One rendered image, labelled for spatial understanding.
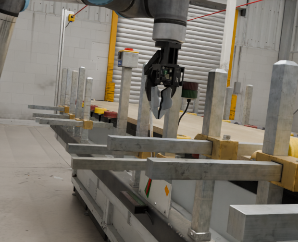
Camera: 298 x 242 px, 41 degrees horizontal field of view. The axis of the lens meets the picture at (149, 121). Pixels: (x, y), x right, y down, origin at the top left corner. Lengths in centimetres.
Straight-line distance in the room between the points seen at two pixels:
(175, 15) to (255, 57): 1008
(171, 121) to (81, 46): 791
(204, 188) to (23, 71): 799
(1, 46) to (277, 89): 106
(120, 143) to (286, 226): 50
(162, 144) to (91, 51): 826
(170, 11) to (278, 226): 75
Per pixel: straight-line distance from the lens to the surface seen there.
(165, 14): 107
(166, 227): 116
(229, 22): 288
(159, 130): 178
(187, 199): 156
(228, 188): 131
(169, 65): 105
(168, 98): 110
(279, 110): 78
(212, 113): 99
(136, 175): 148
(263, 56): 1129
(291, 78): 79
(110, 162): 113
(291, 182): 74
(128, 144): 87
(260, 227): 42
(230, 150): 94
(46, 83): 891
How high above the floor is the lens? 107
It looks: 5 degrees down
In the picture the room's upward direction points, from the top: 6 degrees clockwise
